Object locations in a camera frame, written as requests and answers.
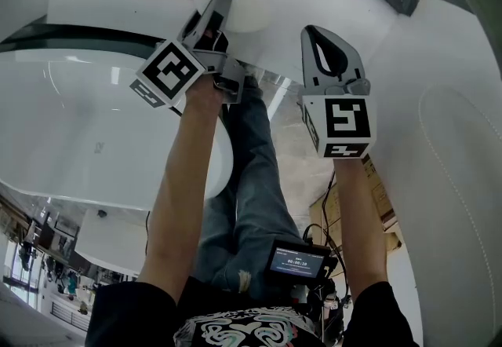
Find white long-handled brush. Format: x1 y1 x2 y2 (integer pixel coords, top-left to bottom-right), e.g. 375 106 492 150
124 0 272 34

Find white bathtub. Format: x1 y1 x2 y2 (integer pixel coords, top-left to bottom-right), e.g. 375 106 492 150
0 47 235 213

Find black display cable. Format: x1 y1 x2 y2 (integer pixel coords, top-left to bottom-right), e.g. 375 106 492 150
301 170 351 301

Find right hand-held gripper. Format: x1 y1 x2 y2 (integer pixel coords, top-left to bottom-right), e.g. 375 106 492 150
300 24 378 160

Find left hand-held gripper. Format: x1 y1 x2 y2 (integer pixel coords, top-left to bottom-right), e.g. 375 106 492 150
129 0 246 109

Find black printed t-shirt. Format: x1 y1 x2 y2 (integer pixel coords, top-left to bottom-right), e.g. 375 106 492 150
84 276 420 347

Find blue jeans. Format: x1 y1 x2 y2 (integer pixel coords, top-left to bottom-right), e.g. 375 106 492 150
194 76 311 294

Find person's right forearm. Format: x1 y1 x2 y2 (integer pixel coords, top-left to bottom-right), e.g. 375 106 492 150
332 155 390 304

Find small black display screen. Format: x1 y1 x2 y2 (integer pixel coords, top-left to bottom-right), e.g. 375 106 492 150
268 239 339 287

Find white platform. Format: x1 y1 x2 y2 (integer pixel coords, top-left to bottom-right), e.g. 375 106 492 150
74 206 152 274

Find person's left forearm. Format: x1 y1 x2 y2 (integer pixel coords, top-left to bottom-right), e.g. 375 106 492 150
136 76 225 306

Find brown cardboard box white labels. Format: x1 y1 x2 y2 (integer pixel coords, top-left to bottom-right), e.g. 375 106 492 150
308 180 404 256

